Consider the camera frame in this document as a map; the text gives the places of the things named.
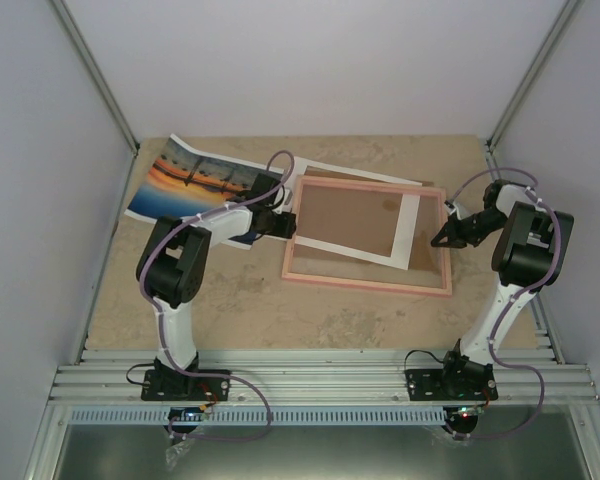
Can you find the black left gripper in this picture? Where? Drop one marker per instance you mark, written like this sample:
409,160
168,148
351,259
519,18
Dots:
286,229

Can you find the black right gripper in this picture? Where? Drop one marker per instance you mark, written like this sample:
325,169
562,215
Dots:
456,238

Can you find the pink wooden picture frame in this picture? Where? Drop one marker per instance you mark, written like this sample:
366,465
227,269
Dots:
365,285

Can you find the white mat board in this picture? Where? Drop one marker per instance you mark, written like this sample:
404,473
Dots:
407,210

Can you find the transparent plastic sheet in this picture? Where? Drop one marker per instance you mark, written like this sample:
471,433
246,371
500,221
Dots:
360,230

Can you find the sunset landscape photo print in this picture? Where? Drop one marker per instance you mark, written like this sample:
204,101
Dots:
183,182

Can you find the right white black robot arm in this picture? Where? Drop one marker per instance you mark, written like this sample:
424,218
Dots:
528,256

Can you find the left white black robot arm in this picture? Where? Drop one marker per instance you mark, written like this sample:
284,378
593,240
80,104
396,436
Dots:
170,274

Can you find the right controller circuit board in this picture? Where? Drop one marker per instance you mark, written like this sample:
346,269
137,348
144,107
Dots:
467,411

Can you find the controller circuit board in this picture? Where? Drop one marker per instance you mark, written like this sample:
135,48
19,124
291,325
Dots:
194,414
467,411

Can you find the left controller circuit board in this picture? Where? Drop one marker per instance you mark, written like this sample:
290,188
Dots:
194,414

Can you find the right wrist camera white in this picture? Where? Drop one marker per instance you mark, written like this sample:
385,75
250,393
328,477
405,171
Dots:
455,208

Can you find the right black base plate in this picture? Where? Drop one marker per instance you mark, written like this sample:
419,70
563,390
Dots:
439,385

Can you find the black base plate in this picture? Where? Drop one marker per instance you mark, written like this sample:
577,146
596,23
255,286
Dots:
172,386
439,385

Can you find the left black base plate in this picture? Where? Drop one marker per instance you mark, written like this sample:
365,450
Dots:
172,386

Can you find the aluminium rail base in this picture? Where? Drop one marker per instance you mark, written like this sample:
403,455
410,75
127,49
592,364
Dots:
289,377

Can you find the right aluminium corner post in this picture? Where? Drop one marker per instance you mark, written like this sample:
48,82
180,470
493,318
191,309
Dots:
551,40

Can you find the aluminium corner post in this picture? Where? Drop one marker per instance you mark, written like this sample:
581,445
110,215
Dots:
551,40
87,58

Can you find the slotted grey cable duct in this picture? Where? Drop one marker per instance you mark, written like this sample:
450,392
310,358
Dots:
259,416

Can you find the left aluminium corner post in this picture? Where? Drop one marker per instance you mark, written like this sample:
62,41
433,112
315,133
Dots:
87,58

